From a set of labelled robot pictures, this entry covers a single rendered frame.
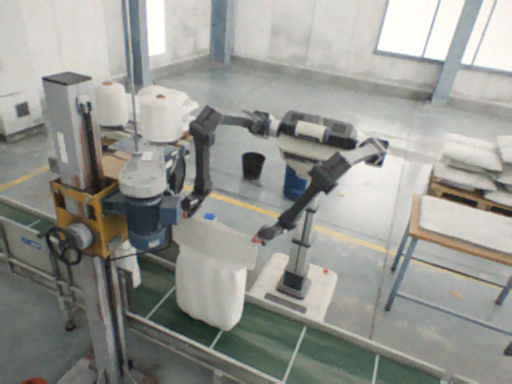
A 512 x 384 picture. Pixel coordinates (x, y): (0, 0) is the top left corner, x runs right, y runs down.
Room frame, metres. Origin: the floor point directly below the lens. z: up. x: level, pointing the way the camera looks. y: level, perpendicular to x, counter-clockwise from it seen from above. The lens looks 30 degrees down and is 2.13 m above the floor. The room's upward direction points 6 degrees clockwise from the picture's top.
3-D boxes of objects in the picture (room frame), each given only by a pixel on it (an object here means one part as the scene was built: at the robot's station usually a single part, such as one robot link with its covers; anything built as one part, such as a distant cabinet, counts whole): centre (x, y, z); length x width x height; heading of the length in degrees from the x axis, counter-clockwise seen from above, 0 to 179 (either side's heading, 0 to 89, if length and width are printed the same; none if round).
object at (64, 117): (1.28, 0.70, 0.88); 0.12 x 0.11 x 1.74; 160
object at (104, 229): (1.37, 0.67, 1.18); 0.34 x 0.25 x 0.31; 160
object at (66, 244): (1.11, 0.74, 1.13); 0.18 x 0.11 x 0.18; 70
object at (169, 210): (1.27, 0.35, 1.25); 0.10 x 0.08 x 0.12; 5
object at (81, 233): (1.18, 0.71, 1.14); 0.11 x 0.06 x 0.11; 70
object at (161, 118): (1.40, 0.41, 1.61); 0.17 x 0.17 x 0.17
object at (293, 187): (3.70, -0.50, 0.32); 0.51 x 0.48 x 0.65; 160
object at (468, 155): (4.07, -2.42, 0.57); 0.66 x 0.42 x 0.13; 62
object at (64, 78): (1.28, 0.70, 1.76); 0.12 x 0.11 x 0.01; 160
